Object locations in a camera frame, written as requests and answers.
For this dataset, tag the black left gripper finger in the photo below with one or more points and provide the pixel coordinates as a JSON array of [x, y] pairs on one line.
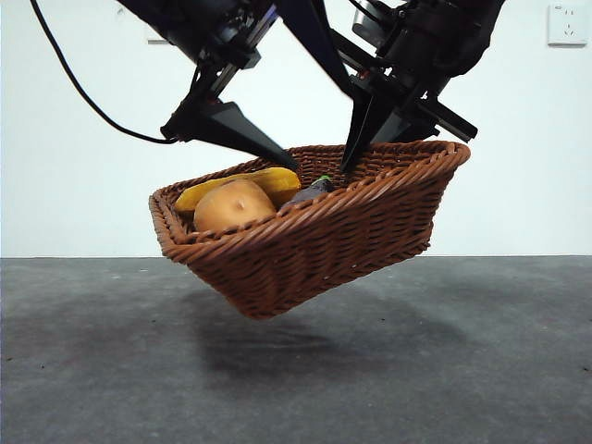
[[222, 120], [314, 32]]

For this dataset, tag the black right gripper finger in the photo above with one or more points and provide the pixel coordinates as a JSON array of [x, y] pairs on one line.
[[365, 111], [402, 125]]

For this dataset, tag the brown potato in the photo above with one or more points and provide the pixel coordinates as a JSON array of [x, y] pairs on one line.
[[231, 208]]

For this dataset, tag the purple eggplant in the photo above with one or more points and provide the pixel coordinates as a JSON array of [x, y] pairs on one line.
[[310, 192]]

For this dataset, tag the brown wicker basket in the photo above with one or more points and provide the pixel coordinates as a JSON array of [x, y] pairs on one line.
[[324, 250]]

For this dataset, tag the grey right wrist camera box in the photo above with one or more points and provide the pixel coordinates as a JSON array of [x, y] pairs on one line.
[[370, 23]]

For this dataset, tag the white wall socket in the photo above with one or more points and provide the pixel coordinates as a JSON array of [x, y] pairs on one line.
[[155, 41], [567, 25]]

